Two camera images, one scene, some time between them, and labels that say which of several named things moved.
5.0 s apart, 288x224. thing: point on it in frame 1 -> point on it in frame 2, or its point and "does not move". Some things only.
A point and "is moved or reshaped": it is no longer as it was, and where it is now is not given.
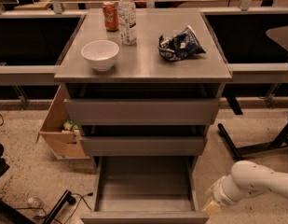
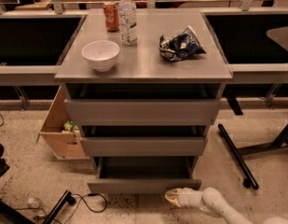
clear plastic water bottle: x=127 y=18 does not move
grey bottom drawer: x=144 y=189 is moved or reshaped
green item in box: x=69 y=125 does not move
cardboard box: x=65 y=144 does not move
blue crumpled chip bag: x=183 y=46 does not move
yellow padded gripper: x=218 y=191 -> x=187 y=197
